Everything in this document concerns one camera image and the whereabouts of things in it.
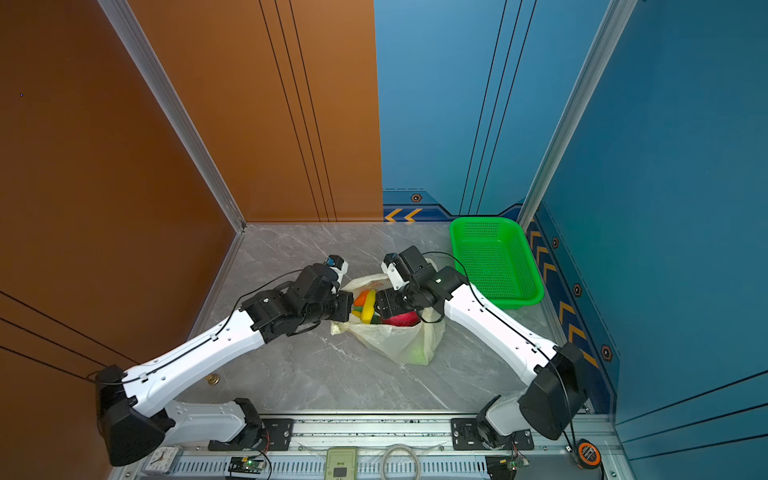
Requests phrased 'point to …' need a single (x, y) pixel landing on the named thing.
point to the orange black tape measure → (588, 455)
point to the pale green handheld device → (341, 463)
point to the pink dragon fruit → (409, 318)
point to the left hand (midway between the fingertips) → (357, 298)
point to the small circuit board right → (504, 467)
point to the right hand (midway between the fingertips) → (384, 304)
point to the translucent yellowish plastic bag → (418, 344)
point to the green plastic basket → (492, 254)
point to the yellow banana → (368, 309)
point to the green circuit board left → (246, 465)
